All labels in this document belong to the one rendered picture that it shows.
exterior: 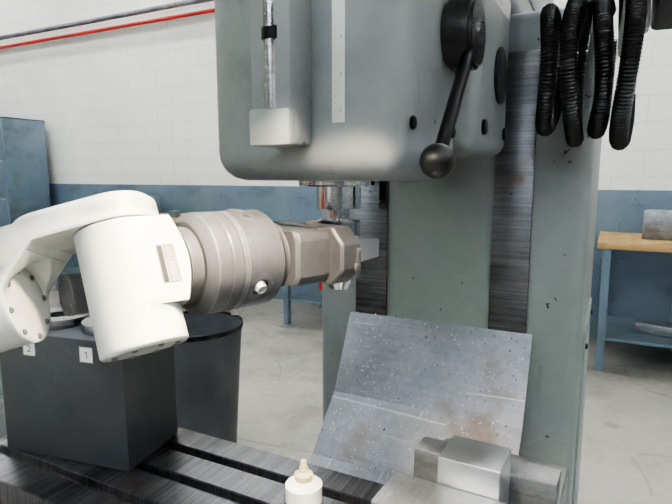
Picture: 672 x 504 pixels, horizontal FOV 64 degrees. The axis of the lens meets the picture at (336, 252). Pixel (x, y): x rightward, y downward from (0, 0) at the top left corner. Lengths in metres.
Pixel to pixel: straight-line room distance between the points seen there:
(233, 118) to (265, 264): 0.15
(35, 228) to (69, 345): 0.42
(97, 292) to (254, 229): 0.13
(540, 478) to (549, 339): 0.35
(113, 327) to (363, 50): 0.29
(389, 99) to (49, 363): 0.62
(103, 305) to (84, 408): 0.46
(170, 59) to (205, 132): 0.94
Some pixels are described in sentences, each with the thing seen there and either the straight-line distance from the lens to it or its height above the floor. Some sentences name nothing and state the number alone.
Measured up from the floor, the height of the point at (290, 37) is 1.42.
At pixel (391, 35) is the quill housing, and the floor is 1.43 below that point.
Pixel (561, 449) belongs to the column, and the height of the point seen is 0.88.
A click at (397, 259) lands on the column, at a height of 1.17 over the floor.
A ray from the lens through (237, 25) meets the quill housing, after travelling 0.54.
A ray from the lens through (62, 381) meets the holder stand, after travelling 0.87.
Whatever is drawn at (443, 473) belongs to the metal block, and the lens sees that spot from 0.58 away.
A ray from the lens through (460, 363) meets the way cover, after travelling 0.92.
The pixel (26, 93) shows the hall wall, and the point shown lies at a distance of 8.56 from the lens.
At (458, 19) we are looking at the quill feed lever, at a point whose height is 1.46.
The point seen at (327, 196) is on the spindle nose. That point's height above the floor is 1.29.
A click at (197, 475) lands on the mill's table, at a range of 0.82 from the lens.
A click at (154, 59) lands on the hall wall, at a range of 6.80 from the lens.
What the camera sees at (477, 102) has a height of 1.40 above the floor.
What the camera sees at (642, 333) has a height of 0.23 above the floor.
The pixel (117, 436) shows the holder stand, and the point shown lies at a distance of 0.84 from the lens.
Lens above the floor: 1.32
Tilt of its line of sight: 8 degrees down
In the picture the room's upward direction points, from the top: straight up
